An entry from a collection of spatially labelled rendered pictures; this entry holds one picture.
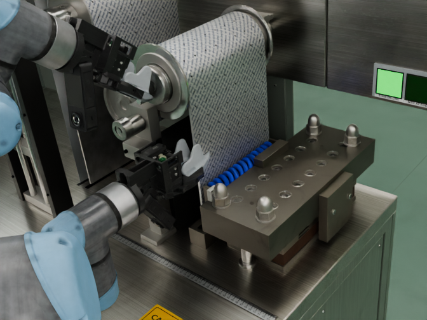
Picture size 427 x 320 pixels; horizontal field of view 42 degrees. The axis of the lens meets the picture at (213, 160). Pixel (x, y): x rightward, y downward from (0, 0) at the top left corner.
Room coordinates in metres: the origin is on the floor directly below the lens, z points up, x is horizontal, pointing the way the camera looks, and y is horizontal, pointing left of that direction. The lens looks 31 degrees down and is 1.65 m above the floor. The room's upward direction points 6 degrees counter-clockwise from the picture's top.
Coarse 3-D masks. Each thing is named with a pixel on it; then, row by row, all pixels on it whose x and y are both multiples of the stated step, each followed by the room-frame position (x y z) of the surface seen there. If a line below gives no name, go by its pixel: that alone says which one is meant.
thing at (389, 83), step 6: (378, 72) 1.01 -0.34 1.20; (384, 72) 1.00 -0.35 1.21; (390, 72) 0.99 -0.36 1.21; (396, 72) 0.99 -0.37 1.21; (378, 78) 1.01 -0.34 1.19; (384, 78) 1.00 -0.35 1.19; (390, 78) 0.99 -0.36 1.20; (396, 78) 0.99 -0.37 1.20; (378, 84) 1.01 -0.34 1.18; (384, 84) 1.00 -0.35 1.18; (390, 84) 0.99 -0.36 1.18; (396, 84) 0.98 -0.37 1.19; (378, 90) 1.01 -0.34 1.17; (384, 90) 1.00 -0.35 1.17; (390, 90) 0.99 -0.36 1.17; (396, 90) 0.98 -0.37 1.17; (396, 96) 0.98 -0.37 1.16
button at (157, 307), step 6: (156, 306) 0.73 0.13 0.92; (150, 312) 0.72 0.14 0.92; (156, 312) 0.71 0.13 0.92; (162, 312) 0.71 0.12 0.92; (168, 312) 0.71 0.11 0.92; (144, 318) 0.70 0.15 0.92; (150, 318) 0.70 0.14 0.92; (156, 318) 0.70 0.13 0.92; (162, 318) 0.70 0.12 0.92; (168, 318) 0.70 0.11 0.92; (174, 318) 0.70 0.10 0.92; (180, 318) 0.70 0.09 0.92
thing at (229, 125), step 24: (264, 72) 1.10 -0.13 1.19; (216, 96) 0.98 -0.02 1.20; (240, 96) 1.04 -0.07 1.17; (264, 96) 1.09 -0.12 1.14; (192, 120) 0.93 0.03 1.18; (216, 120) 0.98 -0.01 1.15; (240, 120) 1.03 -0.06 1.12; (264, 120) 1.09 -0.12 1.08; (216, 144) 0.97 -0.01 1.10; (240, 144) 1.03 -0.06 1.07; (216, 168) 0.97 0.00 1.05
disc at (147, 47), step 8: (144, 48) 0.98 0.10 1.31; (152, 48) 0.96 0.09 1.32; (160, 48) 0.95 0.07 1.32; (136, 56) 1.00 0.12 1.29; (168, 56) 0.94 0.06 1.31; (136, 64) 1.00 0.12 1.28; (176, 64) 0.93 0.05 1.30; (176, 72) 0.93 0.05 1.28; (184, 80) 0.92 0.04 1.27; (184, 88) 0.92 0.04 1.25; (184, 96) 0.92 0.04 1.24; (184, 104) 0.92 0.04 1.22; (160, 112) 0.97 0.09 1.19; (168, 112) 0.95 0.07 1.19; (176, 112) 0.94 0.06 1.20; (184, 112) 0.93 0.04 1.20
